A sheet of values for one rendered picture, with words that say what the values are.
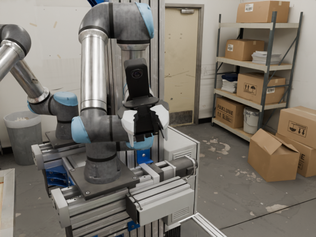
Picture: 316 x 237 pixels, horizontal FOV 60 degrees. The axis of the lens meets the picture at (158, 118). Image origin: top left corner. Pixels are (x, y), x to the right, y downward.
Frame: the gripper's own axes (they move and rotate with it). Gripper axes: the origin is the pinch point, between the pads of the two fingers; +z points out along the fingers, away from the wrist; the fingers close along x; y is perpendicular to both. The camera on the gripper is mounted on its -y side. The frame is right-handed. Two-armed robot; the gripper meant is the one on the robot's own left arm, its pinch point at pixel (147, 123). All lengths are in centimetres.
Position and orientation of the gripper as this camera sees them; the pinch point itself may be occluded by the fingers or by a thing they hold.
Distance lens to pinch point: 46.8
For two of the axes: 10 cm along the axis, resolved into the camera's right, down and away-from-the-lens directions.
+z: 1.4, 3.3, -9.3
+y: 1.4, 9.3, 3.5
